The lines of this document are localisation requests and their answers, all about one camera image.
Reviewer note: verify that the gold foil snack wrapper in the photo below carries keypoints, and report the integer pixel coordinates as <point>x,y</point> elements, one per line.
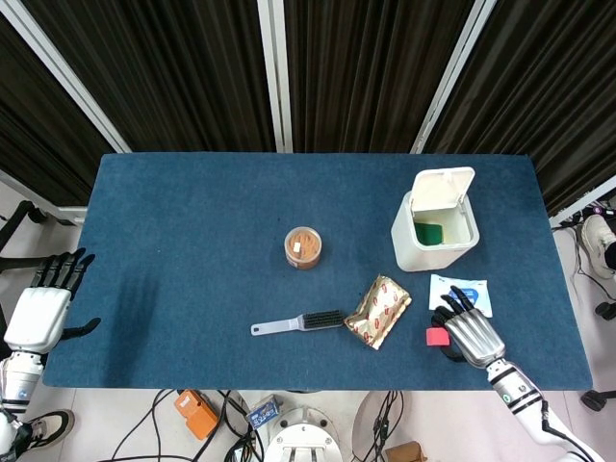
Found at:
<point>377,313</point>

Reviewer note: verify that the black chair caster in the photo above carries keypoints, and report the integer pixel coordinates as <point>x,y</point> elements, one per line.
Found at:
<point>593,399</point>
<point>605,309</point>

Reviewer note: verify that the white sneaker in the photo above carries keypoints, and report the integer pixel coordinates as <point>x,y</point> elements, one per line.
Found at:
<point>597,240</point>

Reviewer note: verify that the blue circuit board module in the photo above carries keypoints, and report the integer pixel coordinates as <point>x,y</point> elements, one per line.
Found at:
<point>264,413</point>

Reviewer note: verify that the black pleated curtain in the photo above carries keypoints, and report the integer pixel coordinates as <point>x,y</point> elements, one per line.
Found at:
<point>366,72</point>
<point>168,72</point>
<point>544,96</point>
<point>38,120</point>

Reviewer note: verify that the red cube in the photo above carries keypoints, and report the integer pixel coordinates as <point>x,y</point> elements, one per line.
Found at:
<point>435,337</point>

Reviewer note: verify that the clear round tub brown contents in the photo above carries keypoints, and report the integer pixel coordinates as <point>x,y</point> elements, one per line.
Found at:
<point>303,248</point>

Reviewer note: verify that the green item in bin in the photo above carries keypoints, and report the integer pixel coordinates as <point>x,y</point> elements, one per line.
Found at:
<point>429,234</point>

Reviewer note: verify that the orange device box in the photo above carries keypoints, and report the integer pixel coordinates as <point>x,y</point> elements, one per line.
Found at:
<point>197,414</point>

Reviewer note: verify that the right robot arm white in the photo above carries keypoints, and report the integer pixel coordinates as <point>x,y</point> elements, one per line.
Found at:
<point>520,390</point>

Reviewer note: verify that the black chair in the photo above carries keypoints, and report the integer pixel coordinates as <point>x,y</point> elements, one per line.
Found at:
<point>19,262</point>

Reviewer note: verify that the white trash bin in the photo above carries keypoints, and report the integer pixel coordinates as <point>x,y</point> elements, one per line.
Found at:
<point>409,245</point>

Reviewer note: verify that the grey round floor plate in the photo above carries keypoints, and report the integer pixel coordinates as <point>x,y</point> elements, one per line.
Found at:
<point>368,423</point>

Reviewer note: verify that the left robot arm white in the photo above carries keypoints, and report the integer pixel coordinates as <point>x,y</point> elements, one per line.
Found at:
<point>17,385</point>

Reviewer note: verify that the white frame post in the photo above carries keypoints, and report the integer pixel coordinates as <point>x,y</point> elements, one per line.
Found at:
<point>62,77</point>
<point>452,77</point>
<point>275,72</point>

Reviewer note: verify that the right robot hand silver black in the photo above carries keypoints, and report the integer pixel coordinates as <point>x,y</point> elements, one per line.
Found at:
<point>474,337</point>

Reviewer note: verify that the grey brush black bristles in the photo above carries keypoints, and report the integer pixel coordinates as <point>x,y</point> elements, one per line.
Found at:
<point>317,320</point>

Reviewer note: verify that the grey black sneaker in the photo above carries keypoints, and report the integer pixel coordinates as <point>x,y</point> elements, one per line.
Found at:
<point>50,427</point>

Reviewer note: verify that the white blue wipe packet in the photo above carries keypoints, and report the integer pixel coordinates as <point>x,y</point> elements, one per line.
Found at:
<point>476,289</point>

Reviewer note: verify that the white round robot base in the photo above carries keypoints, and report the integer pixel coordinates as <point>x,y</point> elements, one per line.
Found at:
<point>303,435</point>

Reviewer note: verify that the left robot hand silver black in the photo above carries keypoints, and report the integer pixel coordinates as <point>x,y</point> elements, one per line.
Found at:
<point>38,315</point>

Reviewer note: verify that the blue felt table cover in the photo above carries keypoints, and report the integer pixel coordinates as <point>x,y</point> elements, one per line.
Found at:
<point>192,240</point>

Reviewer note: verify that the brown cardboard box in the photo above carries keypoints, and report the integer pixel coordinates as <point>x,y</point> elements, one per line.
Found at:
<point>406,452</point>

